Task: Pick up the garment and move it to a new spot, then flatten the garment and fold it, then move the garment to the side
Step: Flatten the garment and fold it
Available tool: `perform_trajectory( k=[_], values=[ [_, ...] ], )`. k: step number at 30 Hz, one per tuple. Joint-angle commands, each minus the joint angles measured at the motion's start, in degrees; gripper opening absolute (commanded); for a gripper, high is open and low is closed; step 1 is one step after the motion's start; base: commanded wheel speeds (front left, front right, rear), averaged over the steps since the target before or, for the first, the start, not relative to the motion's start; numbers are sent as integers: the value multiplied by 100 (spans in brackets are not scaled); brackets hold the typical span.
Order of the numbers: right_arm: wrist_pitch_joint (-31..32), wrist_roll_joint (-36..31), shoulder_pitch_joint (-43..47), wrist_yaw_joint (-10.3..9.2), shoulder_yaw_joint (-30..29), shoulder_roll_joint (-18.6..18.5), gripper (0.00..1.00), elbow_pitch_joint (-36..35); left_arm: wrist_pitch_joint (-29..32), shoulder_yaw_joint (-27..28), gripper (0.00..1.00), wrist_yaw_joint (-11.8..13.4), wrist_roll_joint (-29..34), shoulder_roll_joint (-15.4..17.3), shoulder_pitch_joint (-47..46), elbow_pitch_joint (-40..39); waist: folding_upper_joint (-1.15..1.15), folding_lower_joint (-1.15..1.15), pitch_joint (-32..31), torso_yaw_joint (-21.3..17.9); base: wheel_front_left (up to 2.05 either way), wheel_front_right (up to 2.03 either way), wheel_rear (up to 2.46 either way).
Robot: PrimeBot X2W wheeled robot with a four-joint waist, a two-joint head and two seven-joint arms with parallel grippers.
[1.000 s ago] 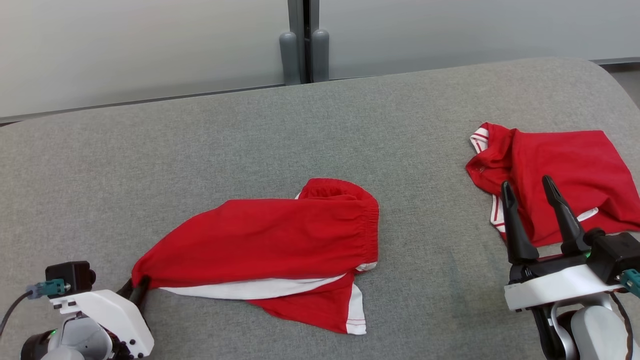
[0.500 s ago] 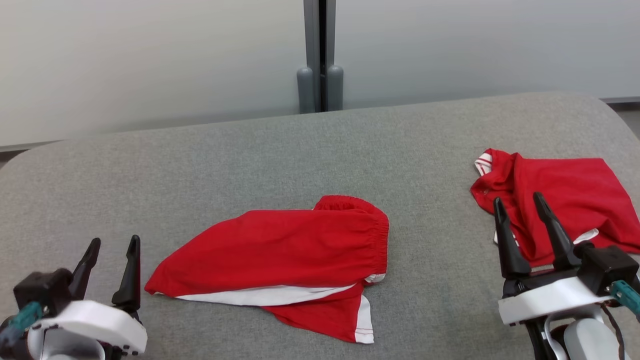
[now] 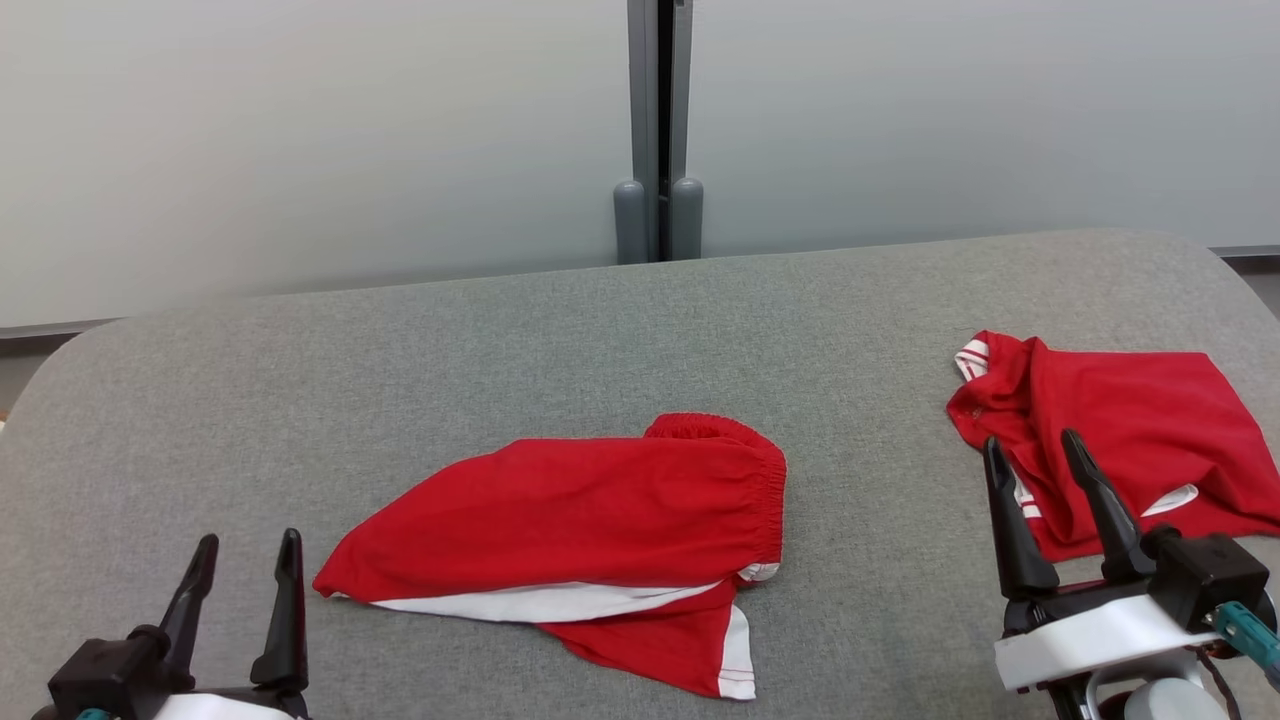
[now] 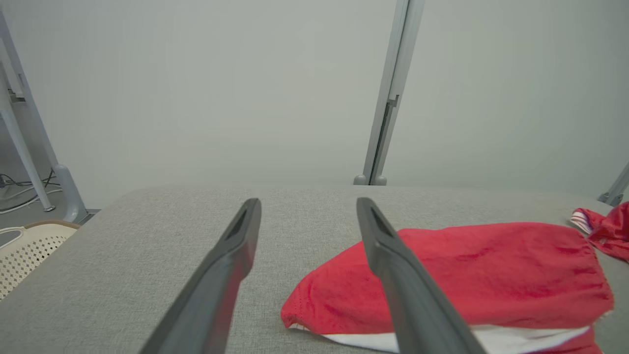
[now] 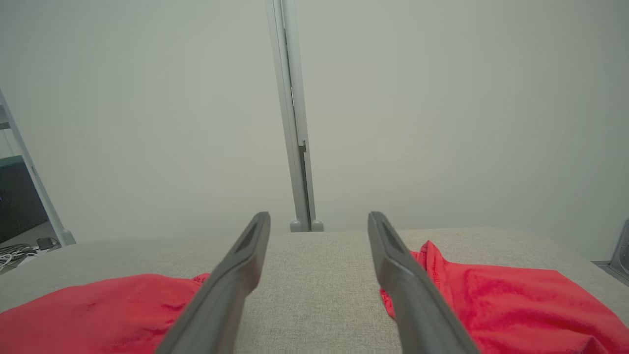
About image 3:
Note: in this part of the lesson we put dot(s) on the red basketball jersey white sleeves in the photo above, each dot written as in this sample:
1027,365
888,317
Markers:
1150,420

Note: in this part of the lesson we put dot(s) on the grey partition frame post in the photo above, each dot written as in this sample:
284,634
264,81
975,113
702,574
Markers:
640,220
685,220

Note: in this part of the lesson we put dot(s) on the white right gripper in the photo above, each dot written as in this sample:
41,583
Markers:
1090,635

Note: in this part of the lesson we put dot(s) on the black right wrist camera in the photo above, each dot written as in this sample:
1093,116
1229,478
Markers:
1210,575

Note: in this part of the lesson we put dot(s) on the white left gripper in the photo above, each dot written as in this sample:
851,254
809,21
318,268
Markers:
230,708

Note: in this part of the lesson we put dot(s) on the teal right camera connector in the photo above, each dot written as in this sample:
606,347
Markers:
1245,630

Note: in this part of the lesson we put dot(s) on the red shorts white trim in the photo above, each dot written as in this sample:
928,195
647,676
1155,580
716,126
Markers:
580,510

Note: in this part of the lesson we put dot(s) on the grey fabric sofa seat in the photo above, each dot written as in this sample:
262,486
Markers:
600,340

